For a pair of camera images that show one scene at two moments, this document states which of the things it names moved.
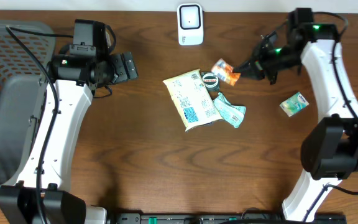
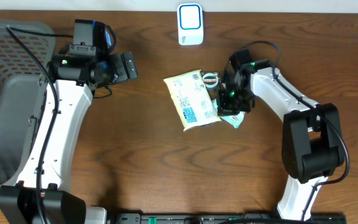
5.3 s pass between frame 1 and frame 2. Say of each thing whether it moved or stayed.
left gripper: stayed
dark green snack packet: stayed
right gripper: moved
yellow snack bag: stayed
